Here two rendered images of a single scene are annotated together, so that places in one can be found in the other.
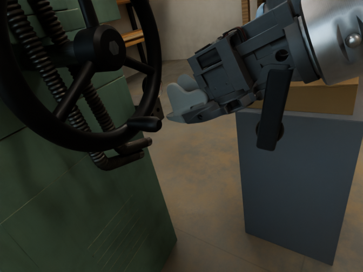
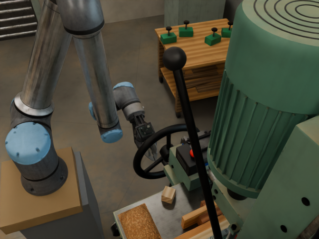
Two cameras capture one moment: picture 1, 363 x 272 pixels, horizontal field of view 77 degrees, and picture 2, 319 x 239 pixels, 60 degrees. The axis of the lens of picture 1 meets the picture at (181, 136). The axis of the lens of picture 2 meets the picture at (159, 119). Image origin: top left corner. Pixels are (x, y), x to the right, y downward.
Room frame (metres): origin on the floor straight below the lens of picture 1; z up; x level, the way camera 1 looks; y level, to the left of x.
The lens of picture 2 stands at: (0.91, 0.38, 1.66)
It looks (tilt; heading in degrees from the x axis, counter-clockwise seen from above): 46 degrees down; 211
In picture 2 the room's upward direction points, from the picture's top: straight up
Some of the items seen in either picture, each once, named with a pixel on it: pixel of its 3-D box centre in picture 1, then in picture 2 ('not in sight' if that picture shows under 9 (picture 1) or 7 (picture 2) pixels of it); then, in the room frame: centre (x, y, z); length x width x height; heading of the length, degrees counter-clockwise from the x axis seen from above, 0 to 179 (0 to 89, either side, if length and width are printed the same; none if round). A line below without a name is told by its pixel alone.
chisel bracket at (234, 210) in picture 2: not in sight; (238, 207); (0.55, 0.39, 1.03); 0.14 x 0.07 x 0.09; 57
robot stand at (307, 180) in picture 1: (296, 165); (65, 211); (0.61, -0.38, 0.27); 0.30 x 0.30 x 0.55; 50
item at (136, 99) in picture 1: (140, 111); not in sight; (0.68, 0.11, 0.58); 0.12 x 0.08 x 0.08; 57
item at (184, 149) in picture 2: not in sight; (198, 150); (0.41, 0.22, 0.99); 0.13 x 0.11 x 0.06; 147
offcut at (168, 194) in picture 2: not in sight; (168, 195); (0.55, 0.20, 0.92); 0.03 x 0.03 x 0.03; 10
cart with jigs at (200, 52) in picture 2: not in sight; (201, 62); (-0.92, -0.32, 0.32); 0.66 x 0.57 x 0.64; 138
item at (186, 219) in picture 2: not in sight; (217, 206); (0.52, 0.33, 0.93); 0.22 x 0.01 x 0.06; 147
